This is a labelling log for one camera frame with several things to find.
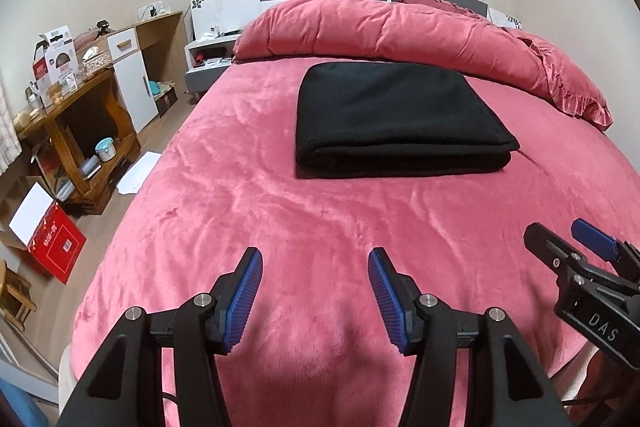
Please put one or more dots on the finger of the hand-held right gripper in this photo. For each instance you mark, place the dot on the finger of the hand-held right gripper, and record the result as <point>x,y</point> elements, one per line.
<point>547,247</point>
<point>595,237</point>

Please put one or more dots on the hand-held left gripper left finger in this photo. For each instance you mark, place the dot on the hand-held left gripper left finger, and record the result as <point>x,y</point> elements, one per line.
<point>245,297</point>

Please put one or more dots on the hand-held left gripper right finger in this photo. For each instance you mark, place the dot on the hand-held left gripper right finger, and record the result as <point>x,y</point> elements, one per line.
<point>387,302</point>

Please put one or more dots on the black pants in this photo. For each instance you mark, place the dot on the black pants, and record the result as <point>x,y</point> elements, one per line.
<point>400,117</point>

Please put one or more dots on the pink plush bed blanket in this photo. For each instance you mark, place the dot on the pink plush bed blanket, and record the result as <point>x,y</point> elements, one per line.
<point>300,217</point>

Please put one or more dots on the white paper sheet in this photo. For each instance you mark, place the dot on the white paper sheet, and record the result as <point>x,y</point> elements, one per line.
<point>137,172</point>

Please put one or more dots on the red cardboard box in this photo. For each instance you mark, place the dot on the red cardboard box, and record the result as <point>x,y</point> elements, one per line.
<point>60,252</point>

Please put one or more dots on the teal pot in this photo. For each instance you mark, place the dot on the teal pot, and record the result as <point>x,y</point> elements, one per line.
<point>105,150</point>

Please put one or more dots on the grey and white nightstand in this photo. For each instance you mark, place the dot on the grey and white nightstand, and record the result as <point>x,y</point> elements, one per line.
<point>200,79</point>

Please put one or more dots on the wooden stool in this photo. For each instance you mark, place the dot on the wooden stool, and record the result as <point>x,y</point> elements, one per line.
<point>20,302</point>

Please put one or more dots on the white floral nightstand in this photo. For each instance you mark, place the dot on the white floral nightstand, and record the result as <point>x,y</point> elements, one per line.
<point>506,19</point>

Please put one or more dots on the white and wood desk cabinet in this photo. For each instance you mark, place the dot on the white and wood desk cabinet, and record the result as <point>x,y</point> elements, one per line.
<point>132,82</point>

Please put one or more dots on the blue seat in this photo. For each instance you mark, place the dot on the blue seat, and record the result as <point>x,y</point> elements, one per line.
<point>20,402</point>

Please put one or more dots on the wooden table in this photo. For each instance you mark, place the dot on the wooden table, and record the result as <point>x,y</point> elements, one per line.
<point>95,87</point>

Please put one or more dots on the pink duvet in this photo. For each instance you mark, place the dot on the pink duvet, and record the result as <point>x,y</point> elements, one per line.
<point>375,27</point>

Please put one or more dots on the white floral cabinet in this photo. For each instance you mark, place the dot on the white floral cabinet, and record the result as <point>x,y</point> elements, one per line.
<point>235,7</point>

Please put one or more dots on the white and red carton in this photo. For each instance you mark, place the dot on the white and red carton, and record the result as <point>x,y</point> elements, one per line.
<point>55,57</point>

